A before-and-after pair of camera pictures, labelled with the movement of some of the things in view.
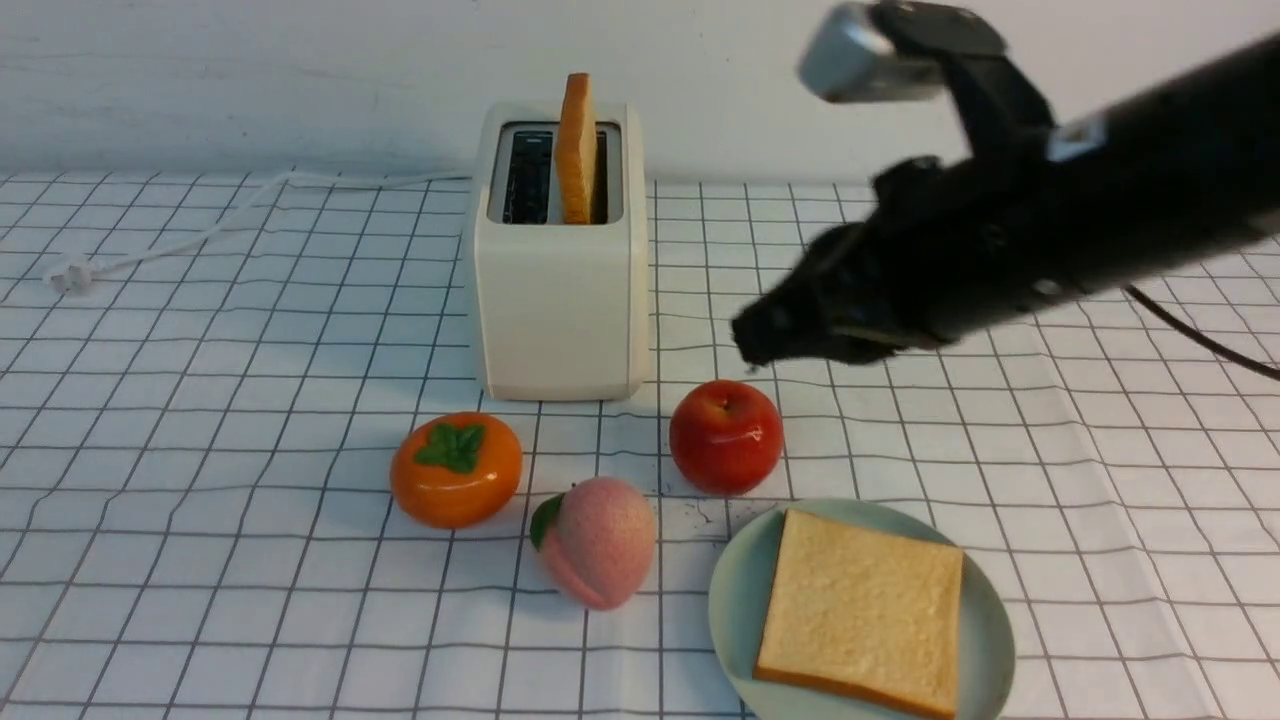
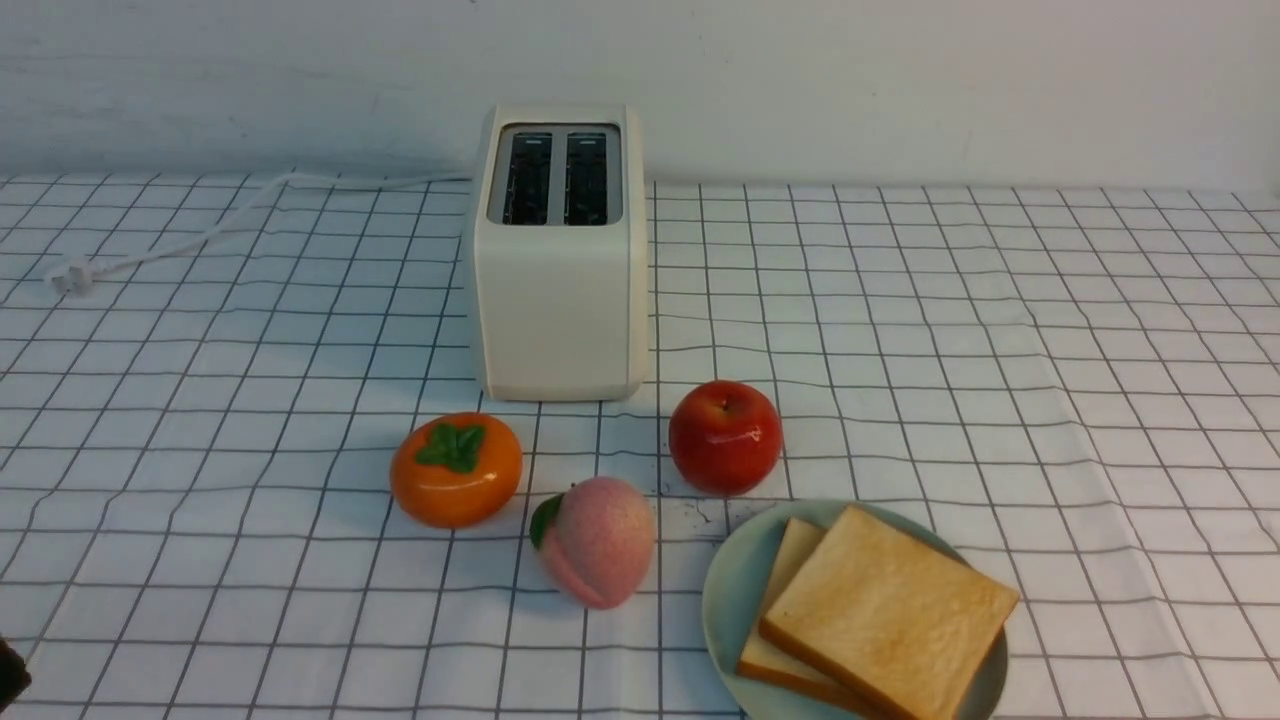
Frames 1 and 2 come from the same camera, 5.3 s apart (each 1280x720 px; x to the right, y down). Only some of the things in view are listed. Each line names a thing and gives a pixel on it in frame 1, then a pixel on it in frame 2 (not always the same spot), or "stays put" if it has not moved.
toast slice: (576, 150) to (893, 615)
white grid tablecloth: (204, 381) stays put
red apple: (725, 437) stays put
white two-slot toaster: (563, 308) stays put
